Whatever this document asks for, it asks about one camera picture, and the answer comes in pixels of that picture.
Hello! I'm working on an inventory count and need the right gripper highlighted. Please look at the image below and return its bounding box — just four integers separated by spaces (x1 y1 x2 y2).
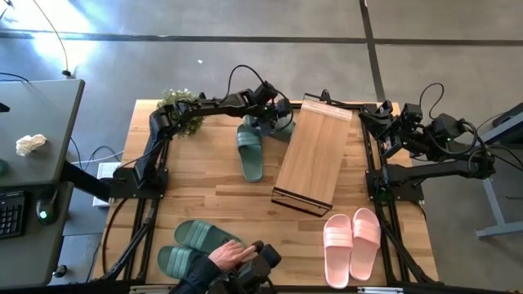
358 100 405 160

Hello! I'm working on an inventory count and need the wooden shelf black metal frame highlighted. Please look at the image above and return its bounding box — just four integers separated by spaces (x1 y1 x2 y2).
271 92 355 218

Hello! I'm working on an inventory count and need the pink rubber slide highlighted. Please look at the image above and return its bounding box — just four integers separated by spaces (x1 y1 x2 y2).
322 213 354 290
349 207 382 282

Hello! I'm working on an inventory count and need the potted green plant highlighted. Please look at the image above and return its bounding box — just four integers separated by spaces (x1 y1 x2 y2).
157 87 205 138

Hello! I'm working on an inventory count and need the grey side table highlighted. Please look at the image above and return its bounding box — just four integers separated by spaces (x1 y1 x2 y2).
473 100 523 240

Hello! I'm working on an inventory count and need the person's hand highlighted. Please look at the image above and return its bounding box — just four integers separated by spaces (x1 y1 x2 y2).
207 239 257 273

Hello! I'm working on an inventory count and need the black handheld device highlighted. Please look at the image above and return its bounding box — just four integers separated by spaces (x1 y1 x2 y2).
208 240 283 294

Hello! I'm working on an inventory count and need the white power box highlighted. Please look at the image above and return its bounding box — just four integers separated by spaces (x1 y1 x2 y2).
92 162 123 208

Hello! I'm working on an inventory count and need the black support beam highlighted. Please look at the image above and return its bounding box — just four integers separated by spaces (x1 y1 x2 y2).
60 161 114 201

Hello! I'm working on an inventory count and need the grey office desk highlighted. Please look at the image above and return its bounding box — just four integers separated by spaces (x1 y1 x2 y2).
0 78 86 289

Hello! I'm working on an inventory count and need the white crumpled tissue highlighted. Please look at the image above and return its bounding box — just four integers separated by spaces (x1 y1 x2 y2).
15 133 48 158

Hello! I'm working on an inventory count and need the black computer mouse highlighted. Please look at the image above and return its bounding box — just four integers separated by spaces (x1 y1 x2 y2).
35 198 59 226

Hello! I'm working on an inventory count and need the black keyboard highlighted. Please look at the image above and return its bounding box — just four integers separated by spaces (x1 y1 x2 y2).
0 190 26 241

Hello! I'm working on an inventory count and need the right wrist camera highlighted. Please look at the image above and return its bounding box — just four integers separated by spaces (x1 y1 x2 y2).
400 102 424 123

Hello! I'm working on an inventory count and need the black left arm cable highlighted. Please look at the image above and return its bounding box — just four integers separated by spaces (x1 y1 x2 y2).
226 64 270 103

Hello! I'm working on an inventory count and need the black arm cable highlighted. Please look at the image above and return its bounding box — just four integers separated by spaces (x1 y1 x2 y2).
226 64 270 103
418 82 445 122

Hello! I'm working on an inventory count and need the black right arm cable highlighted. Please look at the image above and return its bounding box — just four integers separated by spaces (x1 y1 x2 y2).
418 82 445 122

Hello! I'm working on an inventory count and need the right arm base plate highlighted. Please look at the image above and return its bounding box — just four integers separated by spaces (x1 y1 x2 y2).
364 168 426 204

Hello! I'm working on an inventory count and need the silver metal bracket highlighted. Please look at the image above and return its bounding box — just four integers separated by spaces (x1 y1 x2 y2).
357 286 405 294
129 284 177 294

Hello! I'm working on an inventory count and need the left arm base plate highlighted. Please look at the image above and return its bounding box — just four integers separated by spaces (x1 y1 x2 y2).
109 166 169 201

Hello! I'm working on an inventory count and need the black metal rig frame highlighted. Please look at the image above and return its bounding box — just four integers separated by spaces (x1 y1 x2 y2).
100 92 440 287

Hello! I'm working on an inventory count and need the thin yellow floor cable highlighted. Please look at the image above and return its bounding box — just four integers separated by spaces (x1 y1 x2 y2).
31 0 74 78

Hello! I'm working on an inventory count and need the black floor cable loop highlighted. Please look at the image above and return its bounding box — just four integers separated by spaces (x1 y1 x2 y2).
101 198 128 275

